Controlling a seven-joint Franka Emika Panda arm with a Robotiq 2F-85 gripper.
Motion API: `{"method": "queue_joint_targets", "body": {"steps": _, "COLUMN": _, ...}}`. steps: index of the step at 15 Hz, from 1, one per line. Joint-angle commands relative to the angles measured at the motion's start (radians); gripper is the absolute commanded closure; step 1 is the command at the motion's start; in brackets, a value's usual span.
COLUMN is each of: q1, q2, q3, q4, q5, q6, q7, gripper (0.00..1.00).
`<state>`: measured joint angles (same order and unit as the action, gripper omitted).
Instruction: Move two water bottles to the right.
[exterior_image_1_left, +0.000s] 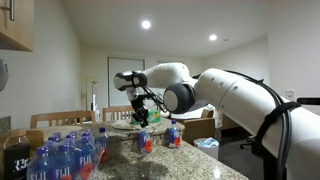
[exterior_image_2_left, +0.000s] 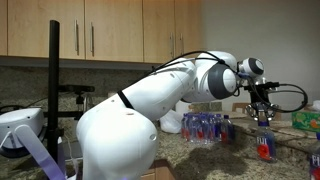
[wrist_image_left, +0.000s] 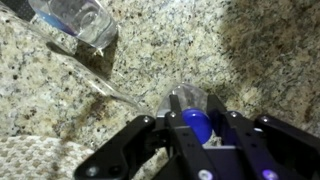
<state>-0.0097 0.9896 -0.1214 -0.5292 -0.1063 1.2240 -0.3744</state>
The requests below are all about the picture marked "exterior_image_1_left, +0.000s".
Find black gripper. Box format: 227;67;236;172
130;96;150;128

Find Fiji water bottle blue cap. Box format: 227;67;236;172
96;127;110;164
73;137;96;180
64;134;77;149
27;146;51;180
44;135;59;151
167;119;182;150
81;131;96;143
138;128;154;156
52;143;74;180

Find plastic-wrapped water bottle pack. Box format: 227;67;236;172
26;133;105;180

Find green tissue box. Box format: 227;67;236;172
130;109;162;126

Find plate with food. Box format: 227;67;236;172
111;119;158;131

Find wooden dining chair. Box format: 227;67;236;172
101;105;136;123
29;110;97;130
181;108;218;146

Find white window blind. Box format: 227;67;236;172
107;56;146;108

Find white bin with plastic liner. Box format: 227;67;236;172
193;137;220;161

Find dark glass jar white print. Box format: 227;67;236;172
3;129;32;180

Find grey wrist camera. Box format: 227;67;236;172
133;93;152;101

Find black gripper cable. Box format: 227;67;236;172
143;85;168;114

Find black strap on arm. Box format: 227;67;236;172
254;101;302;148

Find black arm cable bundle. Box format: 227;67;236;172
223;69;296;180

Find wooden wall cabinet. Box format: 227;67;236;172
0;0;35;53

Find white wall outlet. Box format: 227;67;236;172
285;89;297;102

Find metal cabinet handle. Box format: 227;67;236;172
0;0;16;22

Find black stereo camera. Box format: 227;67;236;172
296;97;320;106

